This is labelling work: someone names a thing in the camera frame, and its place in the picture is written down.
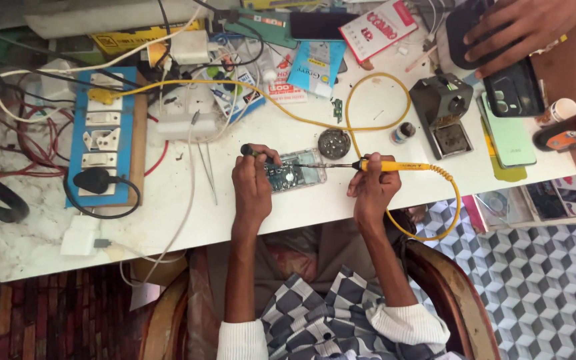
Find red white screen protector packet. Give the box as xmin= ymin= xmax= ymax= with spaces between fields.
xmin=338 ymin=0 xmax=419 ymax=64

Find yellow cardboard box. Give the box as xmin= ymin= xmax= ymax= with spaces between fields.
xmin=89 ymin=20 xmax=204 ymax=56

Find metal tweezers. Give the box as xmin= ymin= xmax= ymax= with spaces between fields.
xmin=197 ymin=142 xmax=218 ymax=206

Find person's checkered clothing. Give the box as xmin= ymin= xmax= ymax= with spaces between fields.
xmin=216 ymin=265 xmax=466 ymax=360

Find white plug adapter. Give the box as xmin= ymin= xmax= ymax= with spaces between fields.
xmin=60 ymin=215 xmax=112 ymax=257

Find bundle of red wires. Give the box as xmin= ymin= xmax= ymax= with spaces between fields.
xmin=0 ymin=75 xmax=170 ymax=179

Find red white label packet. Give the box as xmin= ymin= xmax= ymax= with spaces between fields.
xmin=266 ymin=47 xmax=309 ymax=105

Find teal phone cover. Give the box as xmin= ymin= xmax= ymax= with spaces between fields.
xmin=224 ymin=8 xmax=300 ymax=50

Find black round object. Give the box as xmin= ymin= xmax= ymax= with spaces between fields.
xmin=445 ymin=0 xmax=509 ymax=71

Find dark bottle with green cap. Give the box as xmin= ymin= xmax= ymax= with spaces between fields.
xmin=532 ymin=108 xmax=576 ymax=153

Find black phone case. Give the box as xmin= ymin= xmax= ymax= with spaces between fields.
xmin=483 ymin=57 xmax=547 ymax=118

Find person's right hand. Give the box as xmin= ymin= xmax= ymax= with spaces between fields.
xmin=346 ymin=152 xmax=403 ymax=228

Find blue accessory packet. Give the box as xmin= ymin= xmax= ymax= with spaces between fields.
xmin=286 ymin=40 xmax=347 ymax=99

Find yellow soldering iron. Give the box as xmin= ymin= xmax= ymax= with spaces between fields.
xmin=294 ymin=158 xmax=434 ymax=173

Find grey soldering iron stand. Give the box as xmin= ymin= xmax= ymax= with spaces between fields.
xmin=409 ymin=73 xmax=475 ymax=161

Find black green handled tool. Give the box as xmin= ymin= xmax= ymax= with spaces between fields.
xmin=240 ymin=144 xmax=275 ymax=165

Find round solder tip cleaner tin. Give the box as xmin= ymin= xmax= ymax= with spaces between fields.
xmin=317 ymin=128 xmax=352 ymax=161

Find small flux bottle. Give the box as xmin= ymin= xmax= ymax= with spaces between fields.
xmin=390 ymin=122 xmax=417 ymax=146

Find person's left hand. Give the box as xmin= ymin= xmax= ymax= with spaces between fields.
xmin=231 ymin=144 xmax=283 ymax=227

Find white charger adapter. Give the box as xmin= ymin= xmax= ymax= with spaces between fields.
xmin=169 ymin=30 xmax=212 ymax=66

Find shelf with phone cover packets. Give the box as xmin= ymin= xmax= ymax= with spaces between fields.
xmin=463 ymin=169 xmax=576 ymax=234

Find black smartphone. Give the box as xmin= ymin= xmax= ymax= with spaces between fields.
xmin=289 ymin=11 xmax=360 ymax=41

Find black power plug with cable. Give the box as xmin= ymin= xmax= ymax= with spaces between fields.
xmin=63 ymin=167 xmax=142 ymax=220

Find white charging cable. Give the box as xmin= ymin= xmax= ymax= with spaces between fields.
xmin=118 ymin=111 xmax=202 ymax=288

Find wooden chair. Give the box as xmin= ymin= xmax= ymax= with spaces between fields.
xmin=138 ymin=239 xmax=501 ymax=360

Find white small container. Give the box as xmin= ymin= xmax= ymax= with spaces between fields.
xmin=537 ymin=98 xmax=576 ymax=127

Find light green smartphone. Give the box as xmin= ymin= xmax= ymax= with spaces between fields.
xmin=477 ymin=92 xmax=538 ymax=170

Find blue switch socket board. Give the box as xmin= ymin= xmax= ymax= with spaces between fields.
xmin=65 ymin=67 xmax=148 ymax=209

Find opened clear back smartphone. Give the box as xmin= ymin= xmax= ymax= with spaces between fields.
xmin=264 ymin=148 xmax=328 ymax=194

